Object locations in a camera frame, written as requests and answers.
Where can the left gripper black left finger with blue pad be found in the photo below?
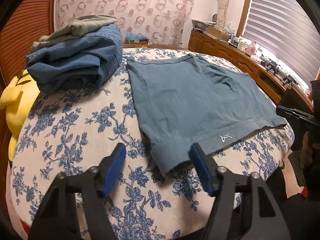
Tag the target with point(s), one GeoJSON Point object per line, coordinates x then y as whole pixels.
{"type": "Point", "coordinates": [56, 217]}

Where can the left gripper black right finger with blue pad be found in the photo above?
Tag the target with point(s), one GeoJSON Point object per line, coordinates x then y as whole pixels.
{"type": "Point", "coordinates": [244, 207]}

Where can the teal blue shorts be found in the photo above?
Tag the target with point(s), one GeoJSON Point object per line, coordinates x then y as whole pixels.
{"type": "Point", "coordinates": [189, 100]}

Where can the right hand on gripper handle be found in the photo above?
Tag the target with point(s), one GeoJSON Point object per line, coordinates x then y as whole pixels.
{"type": "Point", "coordinates": [309, 148]}

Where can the wooden sideboard cabinet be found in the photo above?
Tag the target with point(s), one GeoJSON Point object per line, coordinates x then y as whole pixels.
{"type": "Point", "coordinates": [269, 83]}

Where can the pink bottle on sideboard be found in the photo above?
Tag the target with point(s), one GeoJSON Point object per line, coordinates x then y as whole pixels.
{"type": "Point", "coordinates": [251, 50]}

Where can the blue floral white bedsheet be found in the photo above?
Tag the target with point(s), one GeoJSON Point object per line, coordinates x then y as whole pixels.
{"type": "Point", "coordinates": [73, 130]}

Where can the white jar on sideboard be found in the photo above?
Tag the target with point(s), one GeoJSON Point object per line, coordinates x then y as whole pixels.
{"type": "Point", "coordinates": [242, 45]}

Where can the grey zebra window blind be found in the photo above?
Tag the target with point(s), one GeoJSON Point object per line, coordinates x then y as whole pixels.
{"type": "Point", "coordinates": [283, 28]}

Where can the open cardboard box on sideboard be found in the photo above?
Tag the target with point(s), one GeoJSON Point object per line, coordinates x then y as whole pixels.
{"type": "Point", "coordinates": [219, 34]}

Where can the yellow Pikachu plush toy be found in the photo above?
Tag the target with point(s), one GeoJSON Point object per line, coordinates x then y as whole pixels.
{"type": "Point", "coordinates": [16, 100]}

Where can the stack of papers on sideboard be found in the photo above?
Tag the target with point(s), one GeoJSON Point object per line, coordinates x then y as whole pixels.
{"type": "Point", "coordinates": [202, 25]}

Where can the beige drape by window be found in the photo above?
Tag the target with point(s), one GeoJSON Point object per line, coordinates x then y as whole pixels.
{"type": "Point", "coordinates": [222, 10]}

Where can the folded blue denim jeans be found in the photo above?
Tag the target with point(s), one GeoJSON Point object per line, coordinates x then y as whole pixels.
{"type": "Point", "coordinates": [87, 61]}

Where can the pink circle-pattern curtain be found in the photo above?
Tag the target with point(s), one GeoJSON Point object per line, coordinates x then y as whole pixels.
{"type": "Point", "coordinates": [160, 21]}

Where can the cardboard box with blue bag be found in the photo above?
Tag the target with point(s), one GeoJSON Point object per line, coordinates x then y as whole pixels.
{"type": "Point", "coordinates": [132, 38]}

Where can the folded grey-green pants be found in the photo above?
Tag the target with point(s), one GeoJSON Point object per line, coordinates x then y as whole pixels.
{"type": "Point", "coordinates": [78, 28]}

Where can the wooden louvered wardrobe door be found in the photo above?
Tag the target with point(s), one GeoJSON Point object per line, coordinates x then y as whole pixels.
{"type": "Point", "coordinates": [31, 20]}

